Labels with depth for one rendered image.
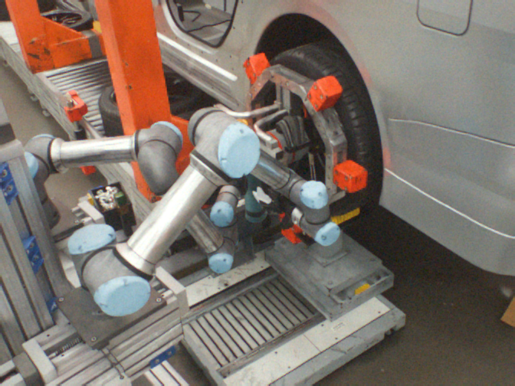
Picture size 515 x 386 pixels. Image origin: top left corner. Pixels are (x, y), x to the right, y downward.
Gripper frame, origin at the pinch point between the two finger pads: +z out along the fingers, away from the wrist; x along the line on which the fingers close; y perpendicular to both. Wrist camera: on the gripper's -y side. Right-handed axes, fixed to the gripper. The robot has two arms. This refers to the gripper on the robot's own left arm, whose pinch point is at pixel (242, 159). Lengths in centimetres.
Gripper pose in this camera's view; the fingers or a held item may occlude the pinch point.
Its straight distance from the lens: 212.9
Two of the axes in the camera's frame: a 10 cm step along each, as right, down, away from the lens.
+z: 1.9, -5.6, 8.1
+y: 0.6, 8.3, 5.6
